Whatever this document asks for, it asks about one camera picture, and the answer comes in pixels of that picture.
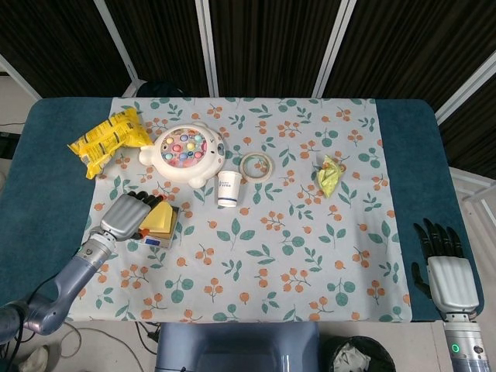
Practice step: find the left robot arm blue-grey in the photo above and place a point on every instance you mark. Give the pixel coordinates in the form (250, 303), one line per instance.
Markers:
(73, 275)

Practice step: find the black folding partition screen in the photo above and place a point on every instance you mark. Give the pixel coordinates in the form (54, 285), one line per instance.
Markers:
(271, 38)

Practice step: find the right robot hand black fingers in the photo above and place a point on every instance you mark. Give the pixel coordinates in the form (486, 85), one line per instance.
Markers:
(451, 281)

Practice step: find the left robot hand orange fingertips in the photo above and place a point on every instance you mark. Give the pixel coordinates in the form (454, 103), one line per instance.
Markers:
(122, 217)

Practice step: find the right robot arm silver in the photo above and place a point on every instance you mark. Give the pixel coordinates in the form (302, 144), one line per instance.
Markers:
(467, 343)

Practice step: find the yellow snack bag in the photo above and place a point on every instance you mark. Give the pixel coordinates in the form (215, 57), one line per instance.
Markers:
(108, 137)

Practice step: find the black chair back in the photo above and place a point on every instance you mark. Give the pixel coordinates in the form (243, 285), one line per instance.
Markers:
(159, 89)

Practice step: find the white fishing game toy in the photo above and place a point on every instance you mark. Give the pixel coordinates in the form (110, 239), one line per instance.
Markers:
(186, 170)

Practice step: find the yellow block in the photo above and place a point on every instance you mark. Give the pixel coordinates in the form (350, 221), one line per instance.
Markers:
(160, 219)

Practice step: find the beige tape roll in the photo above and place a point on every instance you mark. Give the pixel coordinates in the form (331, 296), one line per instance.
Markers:
(244, 170)

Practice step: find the black trash bin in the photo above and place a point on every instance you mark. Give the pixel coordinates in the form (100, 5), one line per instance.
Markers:
(372, 348)

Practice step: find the white metal rack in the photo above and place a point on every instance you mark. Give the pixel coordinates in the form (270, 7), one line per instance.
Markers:
(478, 191)

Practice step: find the teal table cover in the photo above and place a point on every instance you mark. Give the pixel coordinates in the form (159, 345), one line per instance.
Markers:
(50, 186)

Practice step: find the white shoe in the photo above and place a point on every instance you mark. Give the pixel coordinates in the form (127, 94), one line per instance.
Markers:
(35, 358)

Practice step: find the small digital scale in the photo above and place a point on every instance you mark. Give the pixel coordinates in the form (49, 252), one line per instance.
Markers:
(159, 242)

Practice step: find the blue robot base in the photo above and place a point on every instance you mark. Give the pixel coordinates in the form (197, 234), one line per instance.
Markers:
(236, 348)

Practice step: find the floral print tablecloth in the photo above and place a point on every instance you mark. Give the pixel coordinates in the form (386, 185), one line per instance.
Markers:
(290, 240)

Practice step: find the crumpled yellow-green wrapper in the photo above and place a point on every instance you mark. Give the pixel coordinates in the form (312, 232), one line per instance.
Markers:
(329, 178)

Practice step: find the white paper cup blue print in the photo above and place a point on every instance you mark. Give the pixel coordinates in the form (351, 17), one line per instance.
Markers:
(229, 190)

